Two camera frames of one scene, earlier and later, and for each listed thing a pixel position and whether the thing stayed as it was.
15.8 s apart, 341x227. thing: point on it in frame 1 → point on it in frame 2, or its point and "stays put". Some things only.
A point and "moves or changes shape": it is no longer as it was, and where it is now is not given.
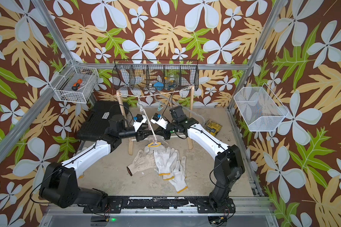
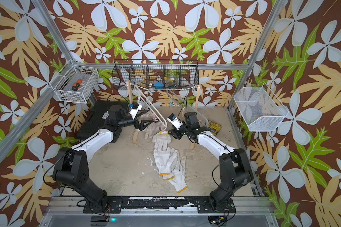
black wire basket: (156, 74) stays put
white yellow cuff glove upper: (165, 159) stays put
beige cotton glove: (142, 161) moves or changes shape
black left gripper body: (138, 135) → (137, 125)
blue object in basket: (159, 86) stays put
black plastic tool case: (98, 120) stays put
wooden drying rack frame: (130, 140) → (136, 131)
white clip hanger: (141, 108) → (180, 100)
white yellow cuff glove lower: (179, 182) stays put
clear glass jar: (172, 84) stays put
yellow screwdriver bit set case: (212, 127) stays put
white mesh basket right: (261, 109) stays put
